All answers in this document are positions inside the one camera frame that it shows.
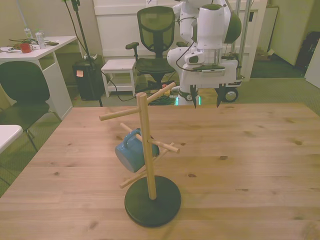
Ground black bag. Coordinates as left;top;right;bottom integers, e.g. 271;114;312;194
298;31;320;73

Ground white wheeled robot cart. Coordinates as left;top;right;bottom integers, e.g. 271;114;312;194
199;0;252;103

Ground red mug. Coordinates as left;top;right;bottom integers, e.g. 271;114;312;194
19;43;34;54

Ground white desk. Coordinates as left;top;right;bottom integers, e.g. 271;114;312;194
0;35;81;121

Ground wooden mug tree black base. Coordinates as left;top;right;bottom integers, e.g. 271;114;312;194
99;82;182;228

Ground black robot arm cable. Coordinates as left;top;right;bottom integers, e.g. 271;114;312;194
174;14;201;72

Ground small white stool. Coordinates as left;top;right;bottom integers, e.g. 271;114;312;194
100;59;137;98

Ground cardboard box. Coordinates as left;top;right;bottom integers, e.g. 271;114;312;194
256;47;276;61

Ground black mesh office chair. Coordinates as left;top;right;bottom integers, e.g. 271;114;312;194
125;6;189;94

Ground tangled desk cables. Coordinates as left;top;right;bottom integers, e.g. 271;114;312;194
8;37;38;48

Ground blue enamel mug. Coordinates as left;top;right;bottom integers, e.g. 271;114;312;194
114;128;160;173

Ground black camera tripod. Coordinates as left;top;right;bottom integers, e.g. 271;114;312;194
61;0;104;107

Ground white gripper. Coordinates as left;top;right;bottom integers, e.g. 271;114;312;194
181;59;238;110

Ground dark plastic chair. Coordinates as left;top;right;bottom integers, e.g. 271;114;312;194
0;61;63;153

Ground black computer tower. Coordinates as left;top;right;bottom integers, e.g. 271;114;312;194
72;59;105;101

